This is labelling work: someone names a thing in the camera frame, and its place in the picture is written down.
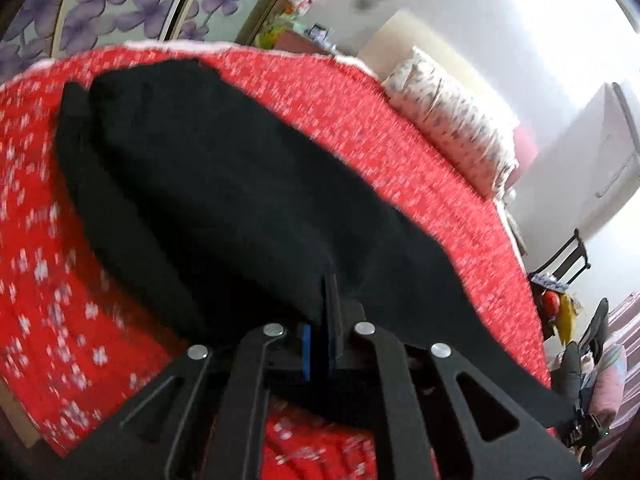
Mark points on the wardrobe with purple flowers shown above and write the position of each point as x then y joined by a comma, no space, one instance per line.
125,0

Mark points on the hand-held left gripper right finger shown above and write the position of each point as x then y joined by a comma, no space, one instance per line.
334,320

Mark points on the cream padded headboard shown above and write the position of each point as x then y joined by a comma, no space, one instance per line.
392,30

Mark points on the pink cushion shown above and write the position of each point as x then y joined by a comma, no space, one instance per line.
523,147

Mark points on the grey padded jacket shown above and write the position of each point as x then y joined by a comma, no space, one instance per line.
570,370

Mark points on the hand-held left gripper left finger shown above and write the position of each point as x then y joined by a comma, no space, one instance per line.
306,355

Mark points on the yellow plush toy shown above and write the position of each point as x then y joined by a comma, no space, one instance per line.
566,317

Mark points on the red floral bedsheet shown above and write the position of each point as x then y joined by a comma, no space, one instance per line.
400,160

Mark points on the white cabinet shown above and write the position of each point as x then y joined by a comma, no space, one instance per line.
590,160

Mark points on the red toy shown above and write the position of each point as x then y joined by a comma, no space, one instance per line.
550,304

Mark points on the pastel cushion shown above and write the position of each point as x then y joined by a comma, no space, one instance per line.
614,380

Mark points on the pink curtain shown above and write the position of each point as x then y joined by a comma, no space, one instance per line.
627,317

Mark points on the white floral pillow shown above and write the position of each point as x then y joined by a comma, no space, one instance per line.
450,115

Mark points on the black wooden chair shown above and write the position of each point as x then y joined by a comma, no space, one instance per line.
574,260

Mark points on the black pants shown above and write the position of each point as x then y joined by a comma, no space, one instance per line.
225,185

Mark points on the pink bedside table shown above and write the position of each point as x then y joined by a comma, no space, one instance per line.
300,40

